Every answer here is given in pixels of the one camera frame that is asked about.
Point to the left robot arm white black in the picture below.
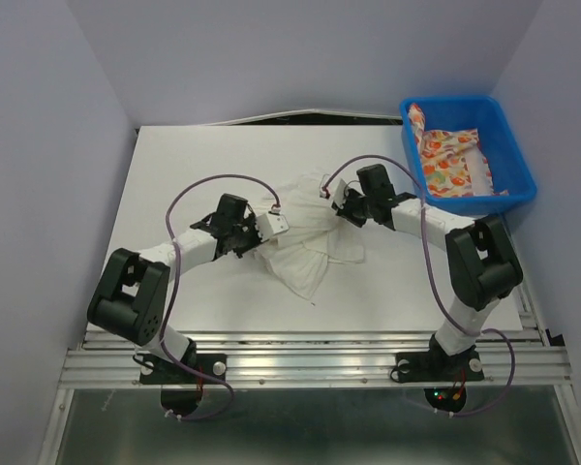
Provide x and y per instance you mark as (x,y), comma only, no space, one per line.
(130,297)

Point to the blue plastic bin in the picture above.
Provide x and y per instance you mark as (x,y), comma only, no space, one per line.
(497,142)

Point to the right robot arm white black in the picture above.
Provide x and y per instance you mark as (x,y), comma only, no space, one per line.
(482,265)

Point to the aluminium rail frame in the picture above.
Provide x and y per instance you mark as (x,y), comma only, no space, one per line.
(308,380)

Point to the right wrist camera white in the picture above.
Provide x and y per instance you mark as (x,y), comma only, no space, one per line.
(335,192)

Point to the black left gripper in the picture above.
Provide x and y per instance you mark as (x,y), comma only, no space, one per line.
(250,221)

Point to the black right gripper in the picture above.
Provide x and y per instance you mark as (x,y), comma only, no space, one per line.
(345,210)

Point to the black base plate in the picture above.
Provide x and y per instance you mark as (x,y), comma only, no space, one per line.
(431,368)
(155,371)

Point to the orange floral patterned skirt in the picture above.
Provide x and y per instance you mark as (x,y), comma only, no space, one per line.
(452,161)

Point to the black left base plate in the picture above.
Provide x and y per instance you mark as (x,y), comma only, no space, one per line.
(155,371)

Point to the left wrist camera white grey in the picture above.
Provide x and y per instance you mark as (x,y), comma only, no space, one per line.
(270,225)

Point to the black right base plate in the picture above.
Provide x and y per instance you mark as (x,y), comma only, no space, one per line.
(431,368)

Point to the white ruffled skirt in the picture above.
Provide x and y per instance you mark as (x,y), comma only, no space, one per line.
(316,238)

